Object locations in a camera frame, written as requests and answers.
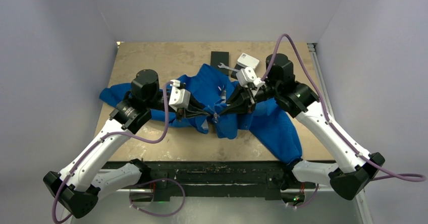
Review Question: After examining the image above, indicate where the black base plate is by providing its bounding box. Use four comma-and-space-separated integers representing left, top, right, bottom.
100, 160, 332, 202

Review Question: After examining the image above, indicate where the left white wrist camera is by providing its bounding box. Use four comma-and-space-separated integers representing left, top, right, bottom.
169, 80, 191, 111

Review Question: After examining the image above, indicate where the blue zip jacket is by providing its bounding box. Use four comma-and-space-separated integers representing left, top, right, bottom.
98, 64, 304, 165

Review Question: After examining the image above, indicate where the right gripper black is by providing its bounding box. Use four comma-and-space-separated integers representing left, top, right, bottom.
218, 79, 280, 115

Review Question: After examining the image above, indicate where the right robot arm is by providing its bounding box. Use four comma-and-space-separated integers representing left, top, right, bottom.
221, 53, 385, 200

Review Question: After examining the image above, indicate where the aluminium frame rail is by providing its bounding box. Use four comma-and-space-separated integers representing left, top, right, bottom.
67, 186, 373, 223

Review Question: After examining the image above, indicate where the silver wrench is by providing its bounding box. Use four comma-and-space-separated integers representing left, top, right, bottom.
218, 63, 239, 72

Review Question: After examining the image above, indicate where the right side aluminium rail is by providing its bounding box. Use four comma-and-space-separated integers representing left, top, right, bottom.
307, 43, 334, 119

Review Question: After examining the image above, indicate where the black flat block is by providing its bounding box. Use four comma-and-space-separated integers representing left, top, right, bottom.
210, 51, 229, 67

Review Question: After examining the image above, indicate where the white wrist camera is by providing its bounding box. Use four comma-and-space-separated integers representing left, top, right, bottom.
236, 67, 265, 88
169, 80, 191, 111

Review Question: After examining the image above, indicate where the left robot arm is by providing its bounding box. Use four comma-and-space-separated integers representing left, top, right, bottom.
43, 69, 207, 218

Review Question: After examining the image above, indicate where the white small box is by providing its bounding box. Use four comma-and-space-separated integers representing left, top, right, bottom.
237, 53, 260, 70

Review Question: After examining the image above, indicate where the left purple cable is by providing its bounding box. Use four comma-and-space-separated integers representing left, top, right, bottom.
51, 80, 186, 224

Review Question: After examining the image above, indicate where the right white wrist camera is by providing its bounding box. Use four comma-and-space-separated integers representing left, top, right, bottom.
236, 67, 265, 88

